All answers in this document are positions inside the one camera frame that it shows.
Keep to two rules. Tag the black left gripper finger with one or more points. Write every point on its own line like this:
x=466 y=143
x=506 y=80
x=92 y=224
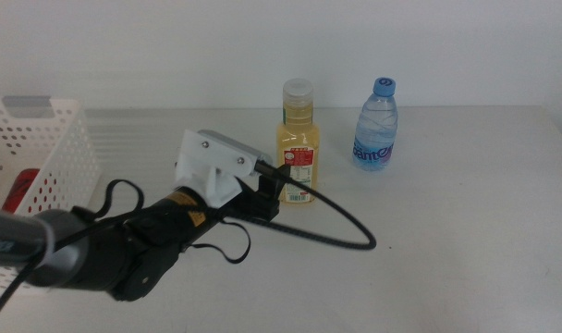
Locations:
x=274 y=182

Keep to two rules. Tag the yellow juice bottle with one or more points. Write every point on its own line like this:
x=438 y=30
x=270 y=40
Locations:
x=299 y=134

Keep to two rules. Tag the clear water bottle blue cap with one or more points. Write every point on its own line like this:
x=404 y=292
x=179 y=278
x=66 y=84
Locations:
x=375 y=134

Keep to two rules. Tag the red cola can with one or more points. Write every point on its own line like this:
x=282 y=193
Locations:
x=22 y=185

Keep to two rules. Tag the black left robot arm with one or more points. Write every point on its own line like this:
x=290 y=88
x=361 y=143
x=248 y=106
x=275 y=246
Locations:
x=138 y=240

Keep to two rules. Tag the white perforated plastic basket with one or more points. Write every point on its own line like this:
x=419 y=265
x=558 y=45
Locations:
x=68 y=104

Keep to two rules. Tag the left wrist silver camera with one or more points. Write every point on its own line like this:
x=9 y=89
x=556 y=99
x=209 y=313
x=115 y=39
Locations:
x=244 y=147

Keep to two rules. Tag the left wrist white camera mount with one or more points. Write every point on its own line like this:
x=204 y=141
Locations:
x=202 y=157

